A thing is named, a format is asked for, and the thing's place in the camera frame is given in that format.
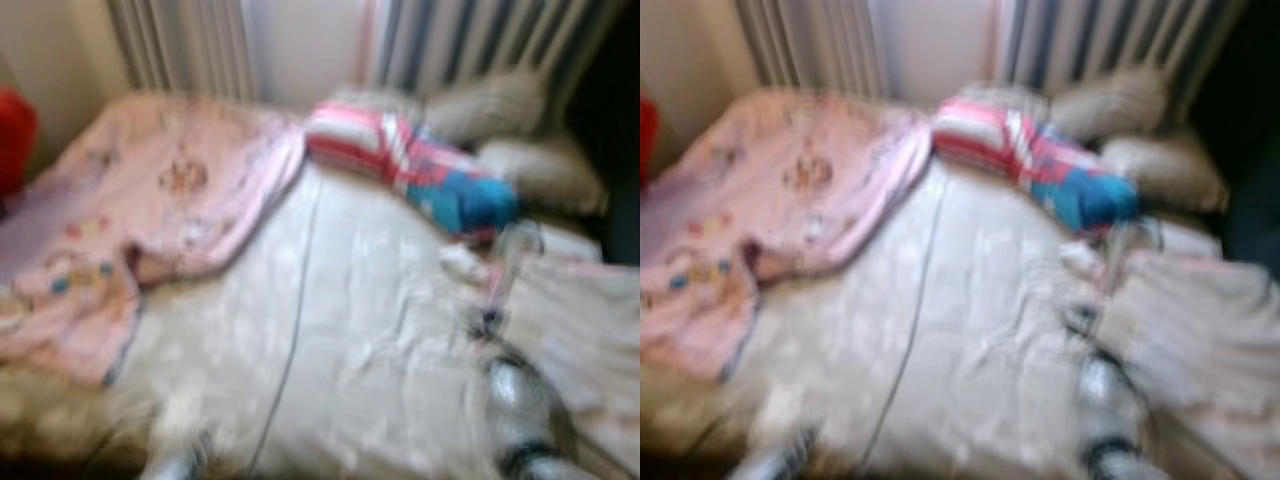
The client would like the large white pillow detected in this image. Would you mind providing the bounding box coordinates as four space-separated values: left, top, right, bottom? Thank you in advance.
1095 245 1280 480
500 255 640 471

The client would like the striped grey curtain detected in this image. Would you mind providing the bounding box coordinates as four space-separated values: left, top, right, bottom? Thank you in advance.
365 0 626 101
995 0 1246 96

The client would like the grey pillow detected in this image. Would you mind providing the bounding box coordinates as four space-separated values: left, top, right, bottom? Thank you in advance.
472 135 611 216
960 62 1171 141
335 68 551 146
1098 130 1231 213

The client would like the red white blue striped pillow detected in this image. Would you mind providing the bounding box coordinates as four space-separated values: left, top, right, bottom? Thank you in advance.
303 100 521 239
930 97 1141 233

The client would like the grey floral bed sheet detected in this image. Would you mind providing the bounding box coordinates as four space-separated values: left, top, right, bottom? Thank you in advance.
0 160 640 476
640 160 1280 476

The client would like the pink cartoon bear blanket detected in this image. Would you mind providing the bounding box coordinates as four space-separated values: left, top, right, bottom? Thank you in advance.
640 88 933 381
0 92 306 386

